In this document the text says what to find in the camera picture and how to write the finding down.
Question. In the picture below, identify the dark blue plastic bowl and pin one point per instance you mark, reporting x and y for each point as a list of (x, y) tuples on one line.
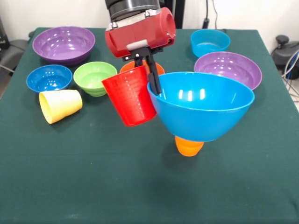
[(49, 80)]

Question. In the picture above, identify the orange plastic cup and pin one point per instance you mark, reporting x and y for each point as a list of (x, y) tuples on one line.
[(189, 148)]

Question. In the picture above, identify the orange-red plastic bowl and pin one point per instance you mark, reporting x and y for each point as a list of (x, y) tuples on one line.
[(127, 67)]

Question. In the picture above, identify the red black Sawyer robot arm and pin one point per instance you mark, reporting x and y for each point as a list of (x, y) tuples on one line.
[(130, 7)]

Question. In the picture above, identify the yellow plastic cup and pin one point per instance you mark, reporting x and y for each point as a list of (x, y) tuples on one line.
[(60, 105)]

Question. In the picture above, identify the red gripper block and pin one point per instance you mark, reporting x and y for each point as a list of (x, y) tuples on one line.
[(140, 35)]

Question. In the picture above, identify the small light blue bowl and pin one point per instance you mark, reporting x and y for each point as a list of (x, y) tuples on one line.
[(210, 44)]

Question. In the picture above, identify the black office chair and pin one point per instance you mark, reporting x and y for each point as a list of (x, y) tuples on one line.
[(14, 49)]

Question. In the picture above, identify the purple plastic bowl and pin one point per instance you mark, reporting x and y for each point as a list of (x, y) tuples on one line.
[(233, 67), (63, 46)]

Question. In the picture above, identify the red plastic cup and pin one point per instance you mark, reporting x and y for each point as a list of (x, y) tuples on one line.
[(130, 100)]

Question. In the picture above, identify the dark green tablecloth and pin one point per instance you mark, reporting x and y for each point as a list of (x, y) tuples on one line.
[(93, 175)]

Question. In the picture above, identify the green plastic bowl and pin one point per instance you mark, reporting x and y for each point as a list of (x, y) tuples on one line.
[(91, 79)]

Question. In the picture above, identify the large light blue bowl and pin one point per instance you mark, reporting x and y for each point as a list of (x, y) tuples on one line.
[(201, 116)]

